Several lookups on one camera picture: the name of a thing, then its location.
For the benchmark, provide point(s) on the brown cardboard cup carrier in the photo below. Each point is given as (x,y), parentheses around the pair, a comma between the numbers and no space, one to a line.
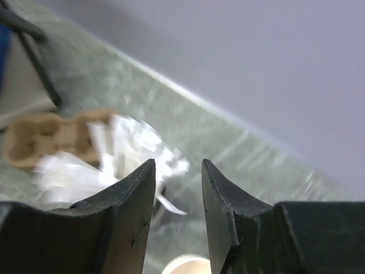
(29,138)

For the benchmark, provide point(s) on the grey straw holder cup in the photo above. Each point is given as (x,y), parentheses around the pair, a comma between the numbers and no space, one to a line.
(157,213)

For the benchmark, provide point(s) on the blue snack bag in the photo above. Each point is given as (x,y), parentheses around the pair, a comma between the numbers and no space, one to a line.
(4,49)

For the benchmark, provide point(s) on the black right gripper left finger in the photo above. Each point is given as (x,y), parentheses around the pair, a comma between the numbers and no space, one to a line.
(104,233)

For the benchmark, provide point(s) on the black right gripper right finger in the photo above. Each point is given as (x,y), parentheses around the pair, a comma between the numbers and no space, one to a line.
(246,235)

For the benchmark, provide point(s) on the white wrapped straws bundle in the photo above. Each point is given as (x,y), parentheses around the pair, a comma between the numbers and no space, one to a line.
(122,146)

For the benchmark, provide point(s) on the cream tiered display shelf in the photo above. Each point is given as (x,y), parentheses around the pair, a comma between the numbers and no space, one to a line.
(26,87)

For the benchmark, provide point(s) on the stack of paper cups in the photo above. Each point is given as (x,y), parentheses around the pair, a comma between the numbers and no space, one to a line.
(188,264)

